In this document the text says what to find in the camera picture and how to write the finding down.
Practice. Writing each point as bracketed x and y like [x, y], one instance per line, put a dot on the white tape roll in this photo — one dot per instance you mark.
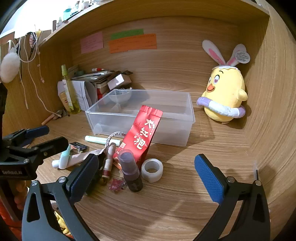
[152, 179]

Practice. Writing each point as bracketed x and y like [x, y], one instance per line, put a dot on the pinkish white squeeze tube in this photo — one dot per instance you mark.
[77, 158]

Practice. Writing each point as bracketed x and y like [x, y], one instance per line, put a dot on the yellow chick plush toy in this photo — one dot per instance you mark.
[224, 92]

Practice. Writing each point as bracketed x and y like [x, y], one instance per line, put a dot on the mint green tube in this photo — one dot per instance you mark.
[65, 155]

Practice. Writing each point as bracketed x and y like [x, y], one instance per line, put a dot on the beige cosmetic tube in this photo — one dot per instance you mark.
[63, 99]

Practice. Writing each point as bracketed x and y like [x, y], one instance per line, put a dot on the purple cap spray bottle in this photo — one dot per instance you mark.
[133, 178]

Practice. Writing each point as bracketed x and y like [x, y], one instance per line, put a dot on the green sticky note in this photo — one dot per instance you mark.
[127, 34]

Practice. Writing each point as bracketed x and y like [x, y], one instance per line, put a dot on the stack of books and papers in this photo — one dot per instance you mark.
[97, 77]

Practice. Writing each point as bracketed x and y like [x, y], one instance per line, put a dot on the pink wooden stick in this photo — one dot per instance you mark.
[48, 119]

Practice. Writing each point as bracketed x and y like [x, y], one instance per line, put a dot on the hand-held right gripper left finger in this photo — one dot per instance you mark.
[83, 178]

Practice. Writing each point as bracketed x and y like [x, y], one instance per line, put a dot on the small dark blue box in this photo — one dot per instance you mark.
[78, 146]

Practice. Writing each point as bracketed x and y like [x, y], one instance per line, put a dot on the red book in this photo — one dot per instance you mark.
[101, 93]

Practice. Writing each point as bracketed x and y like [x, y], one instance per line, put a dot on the pink hair clip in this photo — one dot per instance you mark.
[116, 185]

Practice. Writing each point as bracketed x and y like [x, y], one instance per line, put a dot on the white fluffy pompom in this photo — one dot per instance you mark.
[9, 67]

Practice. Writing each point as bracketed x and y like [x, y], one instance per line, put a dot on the orange sticky note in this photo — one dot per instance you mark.
[133, 44]

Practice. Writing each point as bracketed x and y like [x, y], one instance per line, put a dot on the red white lip balm tube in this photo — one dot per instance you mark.
[107, 166]

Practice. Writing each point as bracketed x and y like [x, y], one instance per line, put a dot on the white folded papers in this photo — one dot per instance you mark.
[82, 92]

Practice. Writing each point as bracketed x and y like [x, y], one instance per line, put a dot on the pale green stick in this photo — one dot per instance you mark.
[97, 139]

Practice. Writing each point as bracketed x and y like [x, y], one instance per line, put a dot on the red tea packet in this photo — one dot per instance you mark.
[138, 136]

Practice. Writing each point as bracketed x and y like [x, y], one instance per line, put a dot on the small white cardboard box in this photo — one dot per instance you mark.
[119, 81]

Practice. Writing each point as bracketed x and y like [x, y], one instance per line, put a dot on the pink sticky note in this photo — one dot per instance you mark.
[91, 42]

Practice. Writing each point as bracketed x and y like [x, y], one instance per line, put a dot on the clear plastic storage box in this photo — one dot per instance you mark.
[171, 109]

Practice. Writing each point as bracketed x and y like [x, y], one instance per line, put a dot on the patterned lace band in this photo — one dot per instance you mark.
[32, 40]

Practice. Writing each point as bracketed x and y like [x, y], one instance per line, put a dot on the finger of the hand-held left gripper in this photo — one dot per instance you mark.
[37, 131]
[53, 144]

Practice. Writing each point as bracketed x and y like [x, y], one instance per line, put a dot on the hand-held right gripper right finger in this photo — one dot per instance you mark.
[208, 178]

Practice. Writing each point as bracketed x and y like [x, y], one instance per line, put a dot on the yellow green spray bottle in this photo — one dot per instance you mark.
[72, 102]

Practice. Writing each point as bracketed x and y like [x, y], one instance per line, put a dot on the red white marker pen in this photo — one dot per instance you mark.
[98, 69]

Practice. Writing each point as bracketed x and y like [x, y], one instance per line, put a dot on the glass bowl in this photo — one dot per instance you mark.
[120, 96]

